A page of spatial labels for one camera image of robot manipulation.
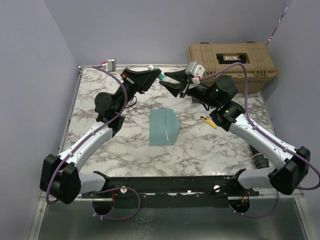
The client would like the black corrugated hose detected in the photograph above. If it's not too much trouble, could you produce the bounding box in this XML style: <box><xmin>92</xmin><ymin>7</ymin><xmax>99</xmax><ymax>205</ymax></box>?
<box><xmin>247</xmin><ymin>143</ymin><xmax>270</xmax><ymax>171</ymax></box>

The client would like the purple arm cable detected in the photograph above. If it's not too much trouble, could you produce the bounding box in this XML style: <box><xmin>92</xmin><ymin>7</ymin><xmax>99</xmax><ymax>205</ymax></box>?
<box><xmin>44</xmin><ymin>64</ymin><xmax>141</xmax><ymax>221</ymax></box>
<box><xmin>199</xmin><ymin>62</ymin><xmax>320</xmax><ymax>218</ymax></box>

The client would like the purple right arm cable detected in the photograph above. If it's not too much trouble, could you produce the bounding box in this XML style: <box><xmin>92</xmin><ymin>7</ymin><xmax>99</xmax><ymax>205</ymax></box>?
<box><xmin>199</xmin><ymin>62</ymin><xmax>320</xmax><ymax>218</ymax></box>

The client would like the beige paper letter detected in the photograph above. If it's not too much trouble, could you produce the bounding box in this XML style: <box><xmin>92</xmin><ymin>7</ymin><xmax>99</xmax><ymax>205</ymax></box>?
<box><xmin>164</xmin><ymin>126</ymin><xmax>169</xmax><ymax>141</ymax></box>

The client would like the yellow utility knife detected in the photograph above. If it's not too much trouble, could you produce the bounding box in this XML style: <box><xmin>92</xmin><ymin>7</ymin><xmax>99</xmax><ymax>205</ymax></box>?
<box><xmin>200</xmin><ymin>116</ymin><xmax>217</xmax><ymax>129</ymax></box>

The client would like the light blue paper envelope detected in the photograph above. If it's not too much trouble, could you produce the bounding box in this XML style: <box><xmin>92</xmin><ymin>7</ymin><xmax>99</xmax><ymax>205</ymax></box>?
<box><xmin>149</xmin><ymin>108</ymin><xmax>181</xmax><ymax>146</ymax></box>

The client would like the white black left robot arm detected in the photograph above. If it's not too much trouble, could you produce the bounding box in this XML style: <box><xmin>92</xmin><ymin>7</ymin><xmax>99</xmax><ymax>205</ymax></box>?
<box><xmin>39</xmin><ymin>68</ymin><xmax>161</xmax><ymax>205</ymax></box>

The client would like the aluminium rail frame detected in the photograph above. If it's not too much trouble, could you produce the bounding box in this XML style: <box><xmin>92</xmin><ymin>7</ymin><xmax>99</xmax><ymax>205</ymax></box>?
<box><xmin>26</xmin><ymin>65</ymin><xmax>310</xmax><ymax>240</ymax></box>

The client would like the tan plastic tool case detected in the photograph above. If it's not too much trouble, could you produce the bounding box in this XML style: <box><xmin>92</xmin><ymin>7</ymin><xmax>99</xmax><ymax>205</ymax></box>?
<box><xmin>187</xmin><ymin>42</ymin><xmax>277</xmax><ymax>94</ymax></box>

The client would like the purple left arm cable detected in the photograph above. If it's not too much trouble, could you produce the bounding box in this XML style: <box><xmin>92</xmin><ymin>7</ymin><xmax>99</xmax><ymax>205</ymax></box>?
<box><xmin>44</xmin><ymin>64</ymin><xmax>141</xmax><ymax>221</ymax></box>

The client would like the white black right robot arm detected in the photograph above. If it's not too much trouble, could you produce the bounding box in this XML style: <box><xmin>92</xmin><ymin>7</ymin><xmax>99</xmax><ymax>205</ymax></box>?
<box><xmin>160</xmin><ymin>70</ymin><xmax>311</xmax><ymax>196</ymax></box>

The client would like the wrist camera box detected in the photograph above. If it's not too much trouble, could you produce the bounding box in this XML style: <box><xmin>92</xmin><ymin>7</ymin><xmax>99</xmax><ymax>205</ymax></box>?
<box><xmin>101</xmin><ymin>58</ymin><xmax>117</xmax><ymax>72</ymax></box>
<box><xmin>185</xmin><ymin>61</ymin><xmax>206</xmax><ymax>85</ymax></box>

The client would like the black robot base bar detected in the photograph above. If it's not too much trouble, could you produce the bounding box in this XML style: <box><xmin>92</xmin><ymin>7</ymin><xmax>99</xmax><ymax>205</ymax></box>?
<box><xmin>82</xmin><ymin>175</ymin><xmax>259</xmax><ymax>209</ymax></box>

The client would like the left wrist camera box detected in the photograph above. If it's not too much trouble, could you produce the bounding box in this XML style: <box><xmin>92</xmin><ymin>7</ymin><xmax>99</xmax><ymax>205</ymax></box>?
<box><xmin>101</xmin><ymin>58</ymin><xmax>117</xmax><ymax>72</ymax></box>

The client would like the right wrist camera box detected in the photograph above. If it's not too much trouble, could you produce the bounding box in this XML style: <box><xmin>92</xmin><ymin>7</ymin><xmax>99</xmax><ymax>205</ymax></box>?
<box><xmin>185</xmin><ymin>61</ymin><xmax>206</xmax><ymax>85</ymax></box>

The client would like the green white glue stick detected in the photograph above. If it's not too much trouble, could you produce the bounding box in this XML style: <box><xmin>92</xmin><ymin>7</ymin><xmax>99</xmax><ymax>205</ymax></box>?
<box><xmin>158</xmin><ymin>73</ymin><xmax>167</xmax><ymax>81</ymax></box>

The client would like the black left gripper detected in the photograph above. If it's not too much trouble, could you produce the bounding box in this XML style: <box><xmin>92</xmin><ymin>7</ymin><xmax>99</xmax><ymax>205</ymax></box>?
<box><xmin>115</xmin><ymin>68</ymin><xmax>161</xmax><ymax>114</ymax></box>

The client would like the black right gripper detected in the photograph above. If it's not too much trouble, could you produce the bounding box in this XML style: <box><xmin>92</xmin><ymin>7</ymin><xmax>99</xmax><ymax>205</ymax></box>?
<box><xmin>160</xmin><ymin>67</ymin><xmax>220</xmax><ymax>109</ymax></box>

